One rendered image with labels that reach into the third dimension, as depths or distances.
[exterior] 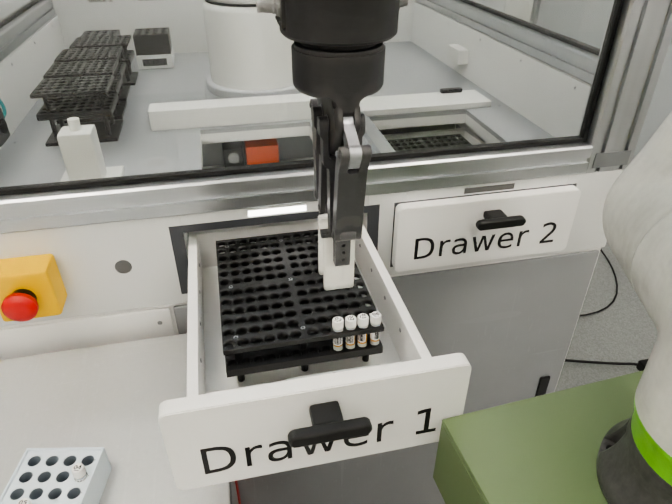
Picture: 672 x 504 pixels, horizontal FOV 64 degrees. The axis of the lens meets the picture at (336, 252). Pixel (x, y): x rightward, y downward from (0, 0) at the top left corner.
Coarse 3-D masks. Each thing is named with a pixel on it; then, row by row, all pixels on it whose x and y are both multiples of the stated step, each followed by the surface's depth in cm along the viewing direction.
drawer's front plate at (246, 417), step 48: (288, 384) 49; (336, 384) 49; (384, 384) 50; (432, 384) 52; (192, 432) 48; (240, 432) 49; (288, 432) 51; (384, 432) 54; (432, 432) 56; (192, 480) 52
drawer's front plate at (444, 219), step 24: (504, 192) 81; (528, 192) 81; (552, 192) 81; (576, 192) 82; (408, 216) 77; (432, 216) 78; (456, 216) 79; (480, 216) 80; (528, 216) 82; (552, 216) 83; (408, 240) 80; (528, 240) 85; (408, 264) 82; (432, 264) 83
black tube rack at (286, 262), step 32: (224, 256) 72; (256, 256) 77; (288, 256) 72; (224, 288) 66; (256, 288) 66; (288, 288) 66; (320, 288) 66; (352, 288) 66; (224, 320) 61; (256, 320) 65; (288, 320) 61; (320, 320) 62; (256, 352) 61; (288, 352) 61; (320, 352) 61; (352, 352) 61
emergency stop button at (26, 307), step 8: (8, 296) 65; (16, 296) 65; (24, 296) 66; (8, 304) 65; (16, 304) 65; (24, 304) 66; (32, 304) 66; (8, 312) 66; (16, 312) 66; (24, 312) 66; (32, 312) 66; (16, 320) 67; (24, 320) 67
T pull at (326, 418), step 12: (312, 408) 49; (324, 408) 49; (336, 408) 49; (312, 420) 48; (324, 420) 48; (336, 420) 48; (348, 420) 48; (360, 420) 48; (300, 432) 47; (312, 432) 47; (324, 432) 47; (336, 432) 47; (348, 432) 47; (360, 432) 47; (300, 444) 47; (312, 444) 47
